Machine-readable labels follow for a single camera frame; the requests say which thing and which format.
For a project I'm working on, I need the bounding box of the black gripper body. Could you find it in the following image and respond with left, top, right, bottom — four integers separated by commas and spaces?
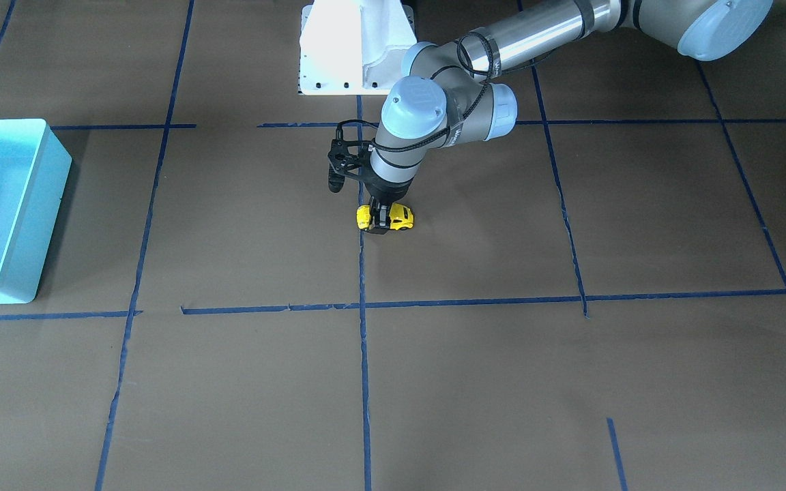
363, 170, 413, 204

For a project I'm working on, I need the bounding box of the yellow beetle toy car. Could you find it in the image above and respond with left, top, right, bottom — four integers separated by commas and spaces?
356, 201, 414, 235

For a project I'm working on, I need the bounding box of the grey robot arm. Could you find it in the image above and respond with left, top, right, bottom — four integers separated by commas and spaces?
330, 1, 772, 234

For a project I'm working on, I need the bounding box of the light blue plastic bin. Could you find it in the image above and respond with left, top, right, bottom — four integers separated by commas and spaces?
0, 119, 72, 305

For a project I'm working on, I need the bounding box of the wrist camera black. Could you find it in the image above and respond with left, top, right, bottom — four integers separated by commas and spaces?
327, 119, 378, 193

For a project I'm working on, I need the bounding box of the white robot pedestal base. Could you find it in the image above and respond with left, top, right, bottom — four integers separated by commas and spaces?
297, 1, 417, 96

